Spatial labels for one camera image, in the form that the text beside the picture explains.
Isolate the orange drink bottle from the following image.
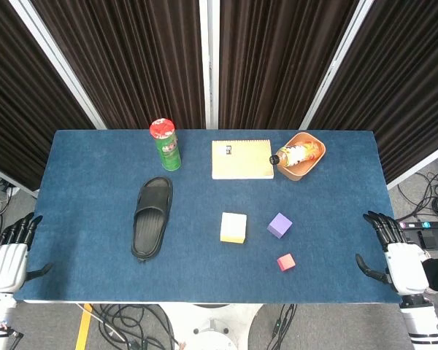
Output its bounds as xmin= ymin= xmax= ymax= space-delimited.
xmin=269 ymin=141 xmax=322 ymax=168

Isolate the medium purple cube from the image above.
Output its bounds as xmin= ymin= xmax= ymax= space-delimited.
xmin=266 ymin=212 xmax=293 ymax=240

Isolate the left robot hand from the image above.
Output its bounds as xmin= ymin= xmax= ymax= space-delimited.
xmin=0 ymin=212 xmax=54 ymax=292

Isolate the black rubber slipper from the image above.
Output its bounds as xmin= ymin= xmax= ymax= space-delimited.
xmin=131 ymin=176 xmax=174 ymax=262

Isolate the white table base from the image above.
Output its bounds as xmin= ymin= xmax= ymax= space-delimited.
xmin=160 ymin=303 xmax=264 ymax=350

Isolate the green chips can red lid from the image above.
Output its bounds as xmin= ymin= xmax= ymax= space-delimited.
xmin=149 ymin=117 xmax=183 ymax=171

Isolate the dark brown curtain partition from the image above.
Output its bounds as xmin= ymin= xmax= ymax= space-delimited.
xmin=218 ymin=0 xmax=361 ymax=131
xmin=0 ymin=0 xmax=98 ymax=193
xmin=31 ymin=0 xmax=207 ymax=131
xmin=308 ymin=0 xmax=438 ymax=185

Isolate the yellow spiral notepad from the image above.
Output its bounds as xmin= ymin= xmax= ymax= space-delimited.
xmin=211 ymin=139 xmax=275 ymax=181

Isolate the small red cube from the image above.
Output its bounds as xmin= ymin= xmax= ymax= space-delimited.
xmin=276 ymin=253 xmax=296 ymax=273

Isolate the orange plastic bowl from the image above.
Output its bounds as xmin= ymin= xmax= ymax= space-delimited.
xmin=277 ymin=132 xmax=327 ymax=182

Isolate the yellow floor tape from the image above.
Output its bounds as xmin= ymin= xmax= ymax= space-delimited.
xmin=74 ymin=303 xmax=94 ymax=350

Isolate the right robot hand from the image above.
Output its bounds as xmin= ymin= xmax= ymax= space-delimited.
xmin=355 ymin=210 xmax=432 ymax=295

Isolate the black power strip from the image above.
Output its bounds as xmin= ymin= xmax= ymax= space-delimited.
xmin=396 ymin=219 xmax=438 ymax=252

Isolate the large yellow cube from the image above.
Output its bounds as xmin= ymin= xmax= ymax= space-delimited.
xmin=220 ymin=211 xmax=247 ymax=244

